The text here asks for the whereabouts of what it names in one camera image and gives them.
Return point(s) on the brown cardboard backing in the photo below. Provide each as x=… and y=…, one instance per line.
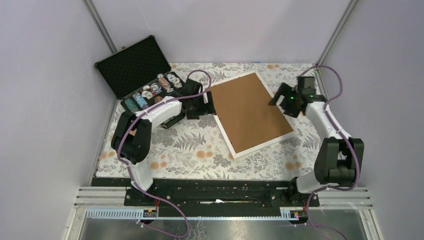
x=248, y=112

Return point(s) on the white picture frame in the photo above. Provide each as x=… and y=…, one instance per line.
x=236, y=154

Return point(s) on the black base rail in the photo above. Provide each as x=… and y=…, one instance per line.
x=220, y=198

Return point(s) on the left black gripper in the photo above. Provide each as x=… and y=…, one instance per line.
x=206, y=108

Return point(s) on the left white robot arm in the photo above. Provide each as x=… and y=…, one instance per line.
x=133, y=134

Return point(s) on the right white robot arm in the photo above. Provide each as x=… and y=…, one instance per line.
x=339, y=160

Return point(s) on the black poker chip case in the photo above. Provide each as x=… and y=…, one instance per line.
x=140, y=77

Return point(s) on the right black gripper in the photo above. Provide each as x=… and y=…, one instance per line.
x=285, y=90

